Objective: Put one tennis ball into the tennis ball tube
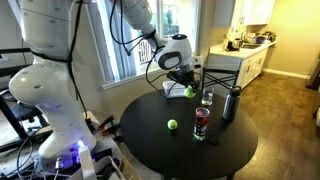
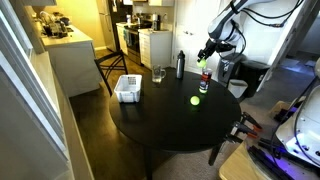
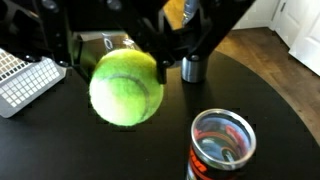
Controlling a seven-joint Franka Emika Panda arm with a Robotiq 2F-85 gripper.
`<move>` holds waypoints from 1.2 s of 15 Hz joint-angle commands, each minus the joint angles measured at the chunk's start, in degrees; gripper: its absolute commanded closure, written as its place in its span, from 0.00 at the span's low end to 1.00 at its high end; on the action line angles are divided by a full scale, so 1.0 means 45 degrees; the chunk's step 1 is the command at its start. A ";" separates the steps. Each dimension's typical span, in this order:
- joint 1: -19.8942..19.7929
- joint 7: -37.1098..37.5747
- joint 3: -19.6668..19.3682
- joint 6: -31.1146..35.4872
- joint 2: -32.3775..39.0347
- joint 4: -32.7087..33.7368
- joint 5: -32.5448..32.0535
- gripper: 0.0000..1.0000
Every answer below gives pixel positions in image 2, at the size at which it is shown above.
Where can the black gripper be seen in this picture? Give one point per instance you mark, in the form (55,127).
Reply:
(208,48)

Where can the green tennis ball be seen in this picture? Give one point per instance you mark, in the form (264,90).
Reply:
(201,63)
(195,100)

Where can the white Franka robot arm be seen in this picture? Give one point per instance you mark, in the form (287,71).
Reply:
(223,23)

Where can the clear tennis ball tube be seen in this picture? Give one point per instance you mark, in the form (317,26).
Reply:
(205,81)

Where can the black water bottle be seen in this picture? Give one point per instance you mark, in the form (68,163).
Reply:
(180,65)

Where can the white panel door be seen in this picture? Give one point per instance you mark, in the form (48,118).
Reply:
(190,33)

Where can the white waste bin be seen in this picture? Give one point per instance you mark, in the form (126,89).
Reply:
(238,88)

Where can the white base cabinet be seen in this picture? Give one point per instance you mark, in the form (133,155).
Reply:
(156,48)

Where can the clear glass mug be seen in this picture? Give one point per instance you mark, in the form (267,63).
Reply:
(157,74)

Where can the black square box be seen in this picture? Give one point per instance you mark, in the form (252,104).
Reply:
(255,76)

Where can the black coffee maker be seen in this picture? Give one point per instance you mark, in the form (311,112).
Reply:
(156,22)

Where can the black kitchen stove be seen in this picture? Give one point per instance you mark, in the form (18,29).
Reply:
(134,40)

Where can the dark dish towel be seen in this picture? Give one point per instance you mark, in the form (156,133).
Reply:
(127,36)

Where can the white plastic basket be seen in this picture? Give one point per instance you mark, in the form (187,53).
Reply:
(128,88)

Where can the brown cardboard box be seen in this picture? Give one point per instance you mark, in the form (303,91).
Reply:
(279,108)

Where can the black wooden chair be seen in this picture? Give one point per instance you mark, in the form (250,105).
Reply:
(110,66)

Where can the black table leg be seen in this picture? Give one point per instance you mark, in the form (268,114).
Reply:
(215,154)

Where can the steel refrigerator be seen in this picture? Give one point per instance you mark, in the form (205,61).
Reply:
(106,26)

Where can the light wooden board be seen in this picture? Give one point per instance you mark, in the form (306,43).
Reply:
(236,165)

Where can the white kitchen island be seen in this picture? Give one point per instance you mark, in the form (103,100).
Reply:
(71,60)

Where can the black countertop appliance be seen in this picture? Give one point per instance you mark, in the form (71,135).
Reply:
(56,28)

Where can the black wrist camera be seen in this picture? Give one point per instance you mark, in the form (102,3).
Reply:
(226,47)

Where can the black metal rail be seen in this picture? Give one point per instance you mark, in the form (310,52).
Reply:
(265,163)

